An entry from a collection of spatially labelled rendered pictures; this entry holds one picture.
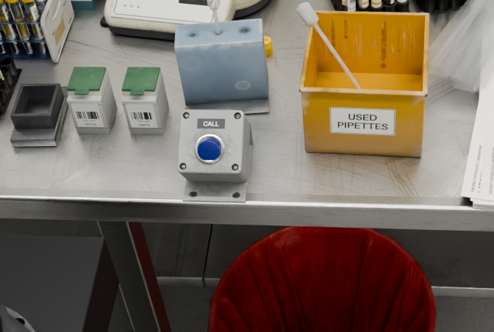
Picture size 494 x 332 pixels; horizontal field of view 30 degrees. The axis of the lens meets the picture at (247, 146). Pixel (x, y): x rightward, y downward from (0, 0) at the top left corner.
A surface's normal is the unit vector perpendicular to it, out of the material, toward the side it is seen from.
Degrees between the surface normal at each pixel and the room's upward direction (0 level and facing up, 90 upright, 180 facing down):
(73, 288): 3
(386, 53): 90
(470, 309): 0
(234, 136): 30
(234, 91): 90
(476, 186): 1
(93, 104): 90
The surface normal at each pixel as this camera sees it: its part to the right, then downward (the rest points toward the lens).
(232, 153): -0.14, -0.22
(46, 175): -0.09, -0.68
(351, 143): -0.15, 0.73
